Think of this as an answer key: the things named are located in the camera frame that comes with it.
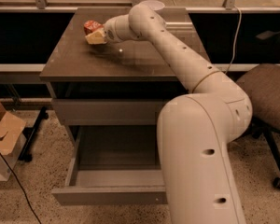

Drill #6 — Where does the black metal stand leg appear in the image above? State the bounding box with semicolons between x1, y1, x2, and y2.
19;106;49;162

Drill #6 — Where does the open grey drawer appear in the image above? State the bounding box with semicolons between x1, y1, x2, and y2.
52;125;167;205

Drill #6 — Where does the white hanging cable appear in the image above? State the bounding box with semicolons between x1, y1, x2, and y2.
224;7;243;75

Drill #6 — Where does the brown office chair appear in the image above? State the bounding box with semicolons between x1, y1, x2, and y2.
236;63;280;189

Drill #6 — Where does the white ceramic bowl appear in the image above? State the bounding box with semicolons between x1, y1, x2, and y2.
141;0;165;11

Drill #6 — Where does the grey drawer cabinet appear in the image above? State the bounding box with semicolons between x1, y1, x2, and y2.
39;7;217;145

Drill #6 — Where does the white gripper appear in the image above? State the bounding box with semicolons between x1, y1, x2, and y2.
85;14;143;45

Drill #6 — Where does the black floor cable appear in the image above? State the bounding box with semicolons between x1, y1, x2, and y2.
0;137;43;224

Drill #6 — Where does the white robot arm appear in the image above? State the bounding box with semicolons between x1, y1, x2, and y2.
84;3;252;224

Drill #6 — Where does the red coke can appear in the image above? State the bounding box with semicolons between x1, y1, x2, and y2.
83;20;103;35

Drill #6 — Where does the cardboard box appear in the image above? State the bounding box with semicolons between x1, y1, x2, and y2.
0;102;26;181

